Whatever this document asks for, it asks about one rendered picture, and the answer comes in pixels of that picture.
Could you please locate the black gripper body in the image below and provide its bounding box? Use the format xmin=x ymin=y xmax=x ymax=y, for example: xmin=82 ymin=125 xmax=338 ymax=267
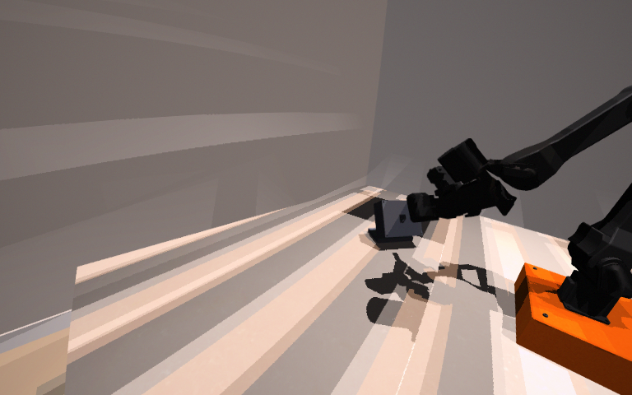
xmin=406 ymin=185 xmax=481 ymax=223

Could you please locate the grey sloped panel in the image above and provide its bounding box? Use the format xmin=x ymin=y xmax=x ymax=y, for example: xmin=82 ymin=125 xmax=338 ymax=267
xmin=368 ymin=201 xmax=423 ymax=243

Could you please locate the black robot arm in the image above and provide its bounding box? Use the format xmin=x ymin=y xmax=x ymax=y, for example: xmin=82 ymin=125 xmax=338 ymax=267
xmin=427 ymin=85 xmax=632 ymax=325

